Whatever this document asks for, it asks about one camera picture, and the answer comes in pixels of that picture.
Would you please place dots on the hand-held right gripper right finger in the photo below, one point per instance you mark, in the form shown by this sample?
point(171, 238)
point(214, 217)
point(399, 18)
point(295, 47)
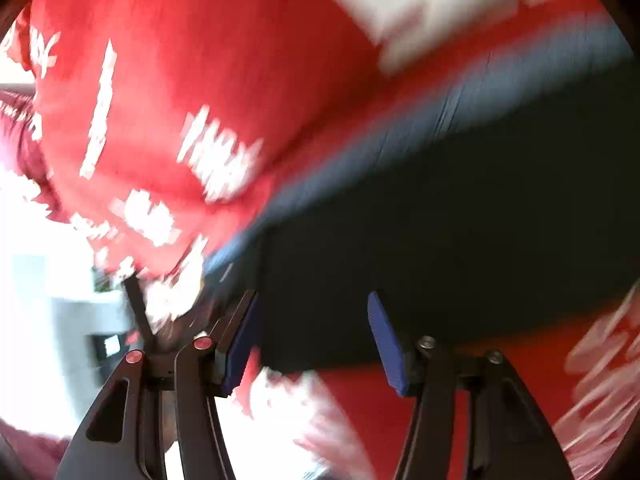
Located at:
point(385, 330)

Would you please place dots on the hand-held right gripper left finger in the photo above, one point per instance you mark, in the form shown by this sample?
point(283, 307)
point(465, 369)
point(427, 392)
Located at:
point(244, 342)

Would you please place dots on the black pants with blue lining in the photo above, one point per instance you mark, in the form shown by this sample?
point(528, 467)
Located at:
point(450, 235)

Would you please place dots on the pale grey furniture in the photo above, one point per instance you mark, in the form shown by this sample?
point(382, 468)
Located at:
point(75, 360)

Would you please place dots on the red printed blanket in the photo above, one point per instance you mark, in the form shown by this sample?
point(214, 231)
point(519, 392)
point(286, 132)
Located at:
point(200, 60)

